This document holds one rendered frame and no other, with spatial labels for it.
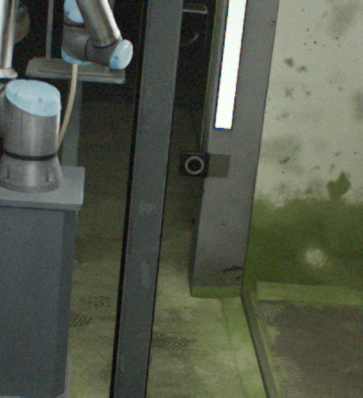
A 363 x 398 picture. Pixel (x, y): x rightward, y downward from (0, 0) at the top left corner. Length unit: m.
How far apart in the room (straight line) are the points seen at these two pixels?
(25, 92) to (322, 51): 1.17
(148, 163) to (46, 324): 1.46
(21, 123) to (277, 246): 1.29
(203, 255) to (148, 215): 2.16
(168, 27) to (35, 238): 1.44
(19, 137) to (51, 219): 0.24
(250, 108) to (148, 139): 2.04
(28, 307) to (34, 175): 0.38
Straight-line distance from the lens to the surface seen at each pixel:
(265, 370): 3.42
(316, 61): 3.68
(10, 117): 2.95
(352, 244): 3.93
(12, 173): 2.97
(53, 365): 3.14
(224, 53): 3.61
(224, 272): 3.89
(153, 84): 1.64
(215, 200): 3.78
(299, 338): 3.65
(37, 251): 2.98
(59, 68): 3.66
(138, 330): 1.79
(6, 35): 3.03
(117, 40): 3.20
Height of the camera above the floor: 1.69
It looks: 21 degrees down
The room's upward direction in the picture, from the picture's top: 6 degrees clockwise
